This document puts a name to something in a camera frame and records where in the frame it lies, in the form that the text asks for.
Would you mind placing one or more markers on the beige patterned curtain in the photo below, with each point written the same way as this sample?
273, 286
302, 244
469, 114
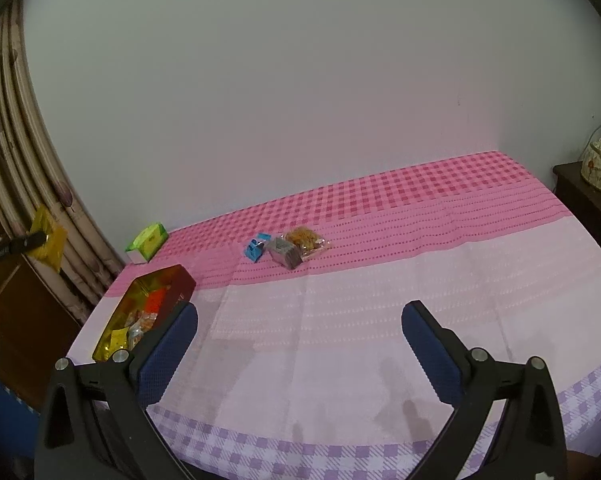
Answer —
20, 135

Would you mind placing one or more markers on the green tissue box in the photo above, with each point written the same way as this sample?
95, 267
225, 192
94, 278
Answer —
148, 240

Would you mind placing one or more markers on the dark wooden cabinet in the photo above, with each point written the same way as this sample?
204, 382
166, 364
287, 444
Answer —
580, 210

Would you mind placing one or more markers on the blue object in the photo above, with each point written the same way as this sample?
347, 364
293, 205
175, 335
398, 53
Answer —
5, 425

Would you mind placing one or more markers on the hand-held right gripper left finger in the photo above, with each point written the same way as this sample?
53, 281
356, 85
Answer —
168, 355

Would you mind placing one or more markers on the amber transparent tray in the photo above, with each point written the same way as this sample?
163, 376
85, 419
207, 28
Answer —
180, 285

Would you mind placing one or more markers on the red snack packet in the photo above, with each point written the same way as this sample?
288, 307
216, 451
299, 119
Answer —
156, 302

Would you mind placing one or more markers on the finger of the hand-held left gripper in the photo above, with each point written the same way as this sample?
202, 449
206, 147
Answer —
30, 240

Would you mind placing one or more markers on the pink checked tablecloth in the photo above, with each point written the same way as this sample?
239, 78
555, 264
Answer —
355, 310

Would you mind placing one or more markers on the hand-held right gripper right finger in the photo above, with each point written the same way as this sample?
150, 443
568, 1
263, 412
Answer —
430, 355

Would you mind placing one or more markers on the blue candy packet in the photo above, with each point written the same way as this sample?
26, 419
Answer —
254, 250

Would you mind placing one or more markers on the floral ceramic teapot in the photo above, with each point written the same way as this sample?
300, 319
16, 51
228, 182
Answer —
599, 170

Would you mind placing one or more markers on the golden yellow snack packet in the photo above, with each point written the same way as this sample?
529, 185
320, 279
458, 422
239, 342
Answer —
54, 249

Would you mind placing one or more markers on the grey snack packet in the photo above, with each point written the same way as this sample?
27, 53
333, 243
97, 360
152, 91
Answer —
285, 252

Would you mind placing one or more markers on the small orange snack packet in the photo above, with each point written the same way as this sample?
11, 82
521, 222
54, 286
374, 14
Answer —
305, 241

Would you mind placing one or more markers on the brown wooden door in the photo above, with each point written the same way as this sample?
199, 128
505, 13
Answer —
30, 320

